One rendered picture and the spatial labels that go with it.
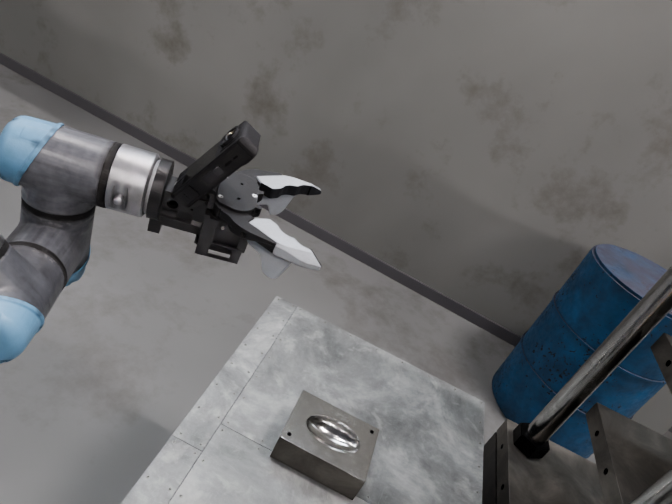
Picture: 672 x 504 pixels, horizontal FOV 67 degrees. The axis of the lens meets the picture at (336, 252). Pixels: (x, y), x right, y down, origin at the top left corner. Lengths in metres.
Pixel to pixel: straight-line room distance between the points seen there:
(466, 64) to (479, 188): 0.71
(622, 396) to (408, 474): 1.68
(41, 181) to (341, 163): 2.82
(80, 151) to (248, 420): 0.79
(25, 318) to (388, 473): 0.93
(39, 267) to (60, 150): 0.12
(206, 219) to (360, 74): 2.67
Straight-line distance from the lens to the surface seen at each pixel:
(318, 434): 1.19
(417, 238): 3.35
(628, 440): 1.46
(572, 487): 1.64
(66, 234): 0.64
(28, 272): 0.57
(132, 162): 0.59
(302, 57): 3.33
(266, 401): 1.27
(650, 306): 1.36
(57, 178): 0.60
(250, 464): 1.16
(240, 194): 0.59
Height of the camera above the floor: 1.74
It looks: 30 degrees down
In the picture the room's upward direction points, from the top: 25 degrees clockwise
